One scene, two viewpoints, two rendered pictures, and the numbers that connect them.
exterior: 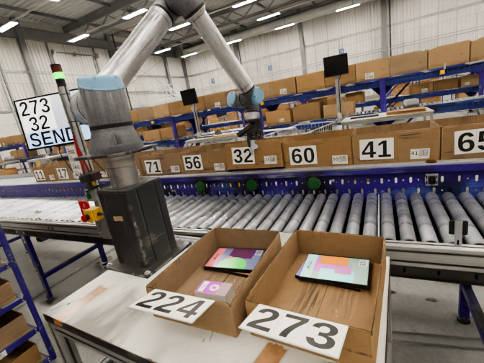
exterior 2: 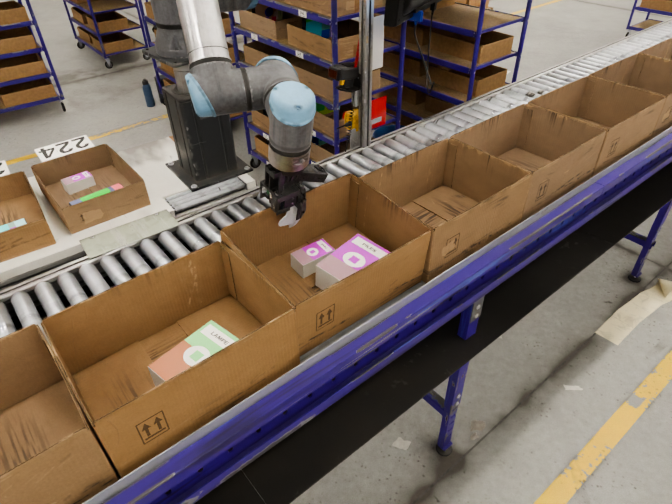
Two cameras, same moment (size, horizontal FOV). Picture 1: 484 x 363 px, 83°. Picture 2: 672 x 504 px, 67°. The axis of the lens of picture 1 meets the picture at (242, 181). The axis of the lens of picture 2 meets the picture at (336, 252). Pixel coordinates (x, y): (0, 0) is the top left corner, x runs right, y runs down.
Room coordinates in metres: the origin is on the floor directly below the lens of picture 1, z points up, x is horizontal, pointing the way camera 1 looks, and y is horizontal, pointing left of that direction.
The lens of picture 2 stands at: (2.25, -1.01, 1.74)
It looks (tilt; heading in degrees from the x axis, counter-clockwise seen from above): 38 degrees down; 113
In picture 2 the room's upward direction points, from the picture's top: 1 degrees counter-clockwise
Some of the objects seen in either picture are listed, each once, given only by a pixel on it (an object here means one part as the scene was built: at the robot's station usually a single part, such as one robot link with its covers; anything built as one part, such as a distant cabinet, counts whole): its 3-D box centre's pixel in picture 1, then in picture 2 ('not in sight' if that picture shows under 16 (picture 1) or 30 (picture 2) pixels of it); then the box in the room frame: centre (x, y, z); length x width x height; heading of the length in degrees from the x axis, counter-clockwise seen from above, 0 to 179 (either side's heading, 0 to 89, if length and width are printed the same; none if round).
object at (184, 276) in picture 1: (222, 269); (90, 185); (0.79, 0.11, 0.80); 0.38 x 0.28 x 0.10; 152
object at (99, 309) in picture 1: (214, 289); (101, 195); (0.79, 0.15, 0.74); 1.00 x 0.58 x 0.03; 59
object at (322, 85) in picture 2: not in sight; (334, 75); (1.18, 1.49, 0.79); 0.40 x 0.30 x 0.10; 153
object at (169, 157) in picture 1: (173, 160); (522, 158); (2.23, 0.52, 0.97); 0.39 x 0.29 x 0.17; 62
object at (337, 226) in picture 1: (340, 214); (68, 334); (1.20, -0.43, 0.72); 0.52 x 0.05 x 0.05; 152
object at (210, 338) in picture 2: not in sight; (201, 366); (1.72, -0.51, 0.92); 0.16 x 0.11 x 0.07; 73
